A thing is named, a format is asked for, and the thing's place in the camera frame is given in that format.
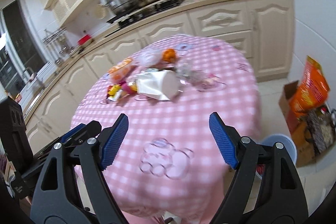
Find colourful candy wrapper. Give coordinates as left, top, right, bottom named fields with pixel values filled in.
left=106, top=81, right=137, bottom=102

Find orange snack wrapper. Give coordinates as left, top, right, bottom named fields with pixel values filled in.
left=108, top=57, right=134, bottom=84

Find white paper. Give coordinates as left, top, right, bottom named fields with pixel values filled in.
left=135, top=70, right=181, bottom=101

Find white plastic bag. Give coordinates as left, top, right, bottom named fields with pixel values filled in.
left=137, top=49, right=162, bottom=68

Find orange peel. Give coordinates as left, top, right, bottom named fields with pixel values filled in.
left=162, top=48, right=178, bottom=63

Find blue trash bin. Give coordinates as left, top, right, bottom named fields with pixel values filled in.
left=258, top=134, right=298, bottom=180

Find cream lower kitchen cabinets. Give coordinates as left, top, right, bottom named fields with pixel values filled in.
left=25, top=0, right=294, bottom=152

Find cardboard box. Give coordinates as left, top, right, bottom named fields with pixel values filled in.
left=278, top=81, right=335, bottom=167

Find black patterned bag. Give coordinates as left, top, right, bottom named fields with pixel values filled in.
left=306, top=106, right=335, bottom=156

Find pink checkered tablecloth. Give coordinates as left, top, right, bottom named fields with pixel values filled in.
left=71, top=35, right=261, bottom=223

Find orange rice bag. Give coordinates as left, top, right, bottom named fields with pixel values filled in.
left=289, top=56, right=330, bottom=118

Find utensil rack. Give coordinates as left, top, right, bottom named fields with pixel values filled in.
left=42, top=27, right=74, bottom=67

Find clear plastic wrap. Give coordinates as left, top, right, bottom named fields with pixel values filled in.
left=175, top=63, right=227, bottom=92

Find red container on counter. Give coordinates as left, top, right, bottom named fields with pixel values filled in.
left=77, top=34, right=92, bottom=46

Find black gas stove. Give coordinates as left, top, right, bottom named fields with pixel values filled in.
left=107, top=0, right=185, bottom=30

